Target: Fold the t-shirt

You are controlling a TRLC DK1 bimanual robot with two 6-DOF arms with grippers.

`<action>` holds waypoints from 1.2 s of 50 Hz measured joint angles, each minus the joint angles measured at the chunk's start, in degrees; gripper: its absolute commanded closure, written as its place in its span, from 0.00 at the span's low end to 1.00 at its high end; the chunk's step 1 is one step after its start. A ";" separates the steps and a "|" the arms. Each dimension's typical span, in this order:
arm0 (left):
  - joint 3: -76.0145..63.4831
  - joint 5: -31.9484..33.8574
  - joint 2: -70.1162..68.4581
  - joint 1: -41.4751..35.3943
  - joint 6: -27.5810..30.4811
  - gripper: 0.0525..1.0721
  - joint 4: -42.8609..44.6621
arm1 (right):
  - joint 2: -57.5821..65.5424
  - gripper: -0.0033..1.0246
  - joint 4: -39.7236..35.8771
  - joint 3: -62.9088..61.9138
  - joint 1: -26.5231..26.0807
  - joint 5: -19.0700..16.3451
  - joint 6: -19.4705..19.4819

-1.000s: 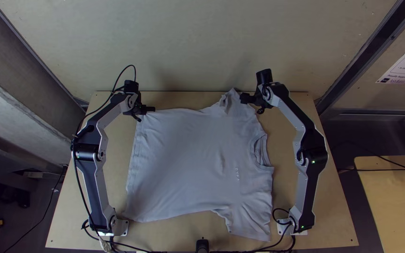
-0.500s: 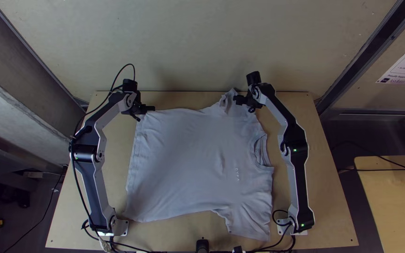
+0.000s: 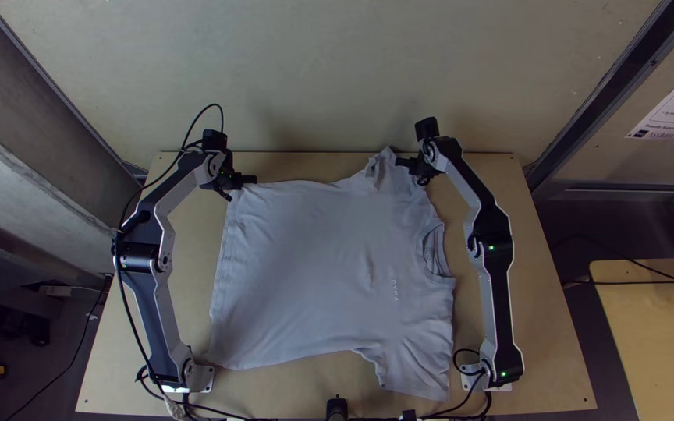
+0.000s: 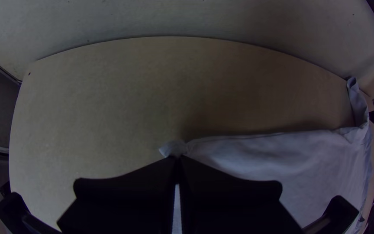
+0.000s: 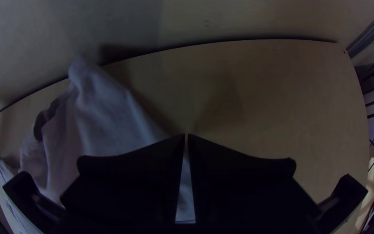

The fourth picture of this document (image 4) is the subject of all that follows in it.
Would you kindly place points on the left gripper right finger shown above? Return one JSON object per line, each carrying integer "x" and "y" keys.
{"x": 232, "y": 204}

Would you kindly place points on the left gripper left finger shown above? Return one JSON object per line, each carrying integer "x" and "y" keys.
{"x": 125, "y": 201}

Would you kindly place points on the white t-shirt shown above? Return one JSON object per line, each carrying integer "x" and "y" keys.
{"x": 271, "y": 156}

